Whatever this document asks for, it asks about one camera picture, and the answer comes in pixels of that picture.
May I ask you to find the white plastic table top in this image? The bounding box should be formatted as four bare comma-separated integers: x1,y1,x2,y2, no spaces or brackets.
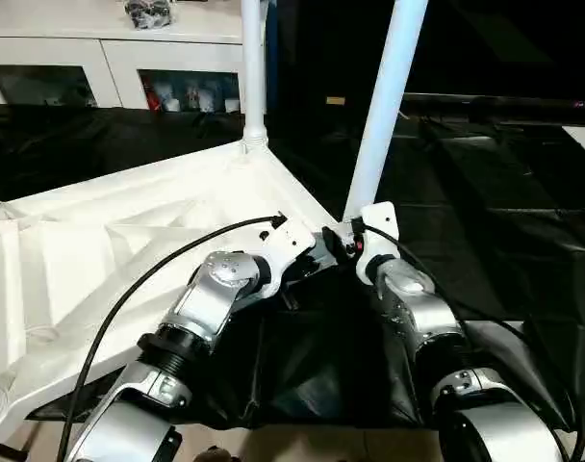
0,137,356,437

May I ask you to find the black glossy mat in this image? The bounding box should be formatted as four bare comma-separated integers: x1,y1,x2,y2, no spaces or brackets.
0,93,585,429

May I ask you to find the long black bar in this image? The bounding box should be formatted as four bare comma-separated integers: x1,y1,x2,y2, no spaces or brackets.
402,92,585,120

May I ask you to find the large dark screen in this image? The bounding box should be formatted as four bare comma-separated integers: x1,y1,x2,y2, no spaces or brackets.
267,0,585,105

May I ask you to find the white glass-door cabinet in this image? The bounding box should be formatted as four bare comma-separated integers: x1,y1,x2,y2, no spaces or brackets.
0,0,269,116

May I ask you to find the dark bag of parts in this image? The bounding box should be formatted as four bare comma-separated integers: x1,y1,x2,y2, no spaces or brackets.
123,0,174,31

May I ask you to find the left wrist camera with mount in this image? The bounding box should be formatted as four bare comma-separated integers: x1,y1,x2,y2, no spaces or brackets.
256,216,318,297

